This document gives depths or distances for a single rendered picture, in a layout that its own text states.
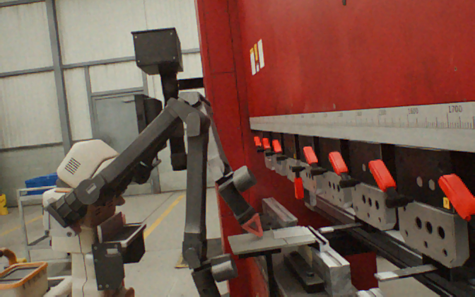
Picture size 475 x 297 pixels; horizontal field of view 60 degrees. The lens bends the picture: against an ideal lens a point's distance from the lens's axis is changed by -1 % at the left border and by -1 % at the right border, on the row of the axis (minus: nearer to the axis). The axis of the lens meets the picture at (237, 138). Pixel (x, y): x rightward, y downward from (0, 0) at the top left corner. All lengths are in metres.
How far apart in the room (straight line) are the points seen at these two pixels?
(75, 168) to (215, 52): 1.06
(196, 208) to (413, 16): 0.80
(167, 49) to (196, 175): 1.29
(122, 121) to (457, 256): 8.55
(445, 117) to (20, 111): 9.59
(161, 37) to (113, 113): 6.70
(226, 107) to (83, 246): 1.06
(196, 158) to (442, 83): 0.77
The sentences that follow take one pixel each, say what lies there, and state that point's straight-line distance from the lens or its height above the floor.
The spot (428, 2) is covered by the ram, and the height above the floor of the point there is 1.54.
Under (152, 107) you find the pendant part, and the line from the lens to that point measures 2.38.
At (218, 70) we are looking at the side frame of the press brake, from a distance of 2.23.
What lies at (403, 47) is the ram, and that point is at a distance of 0.69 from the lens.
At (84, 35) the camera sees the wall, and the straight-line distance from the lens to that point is 9.44.
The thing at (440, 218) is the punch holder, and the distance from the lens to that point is 0.65.
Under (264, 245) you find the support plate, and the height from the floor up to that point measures 1.00.
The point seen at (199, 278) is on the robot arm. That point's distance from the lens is 1.24.
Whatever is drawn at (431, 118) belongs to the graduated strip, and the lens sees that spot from 0.64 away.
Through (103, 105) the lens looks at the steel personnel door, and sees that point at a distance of 9.12.
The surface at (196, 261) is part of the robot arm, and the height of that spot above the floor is 1.03.
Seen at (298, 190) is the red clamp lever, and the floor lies 1.18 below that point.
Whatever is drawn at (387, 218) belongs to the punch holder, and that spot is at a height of 1.20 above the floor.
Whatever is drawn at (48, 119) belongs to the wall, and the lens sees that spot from 9.65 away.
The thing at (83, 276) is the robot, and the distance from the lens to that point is 1.63.
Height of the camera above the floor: 1.41
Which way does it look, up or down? 3 degrees down
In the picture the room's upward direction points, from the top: 6 degrees counter-clockwise
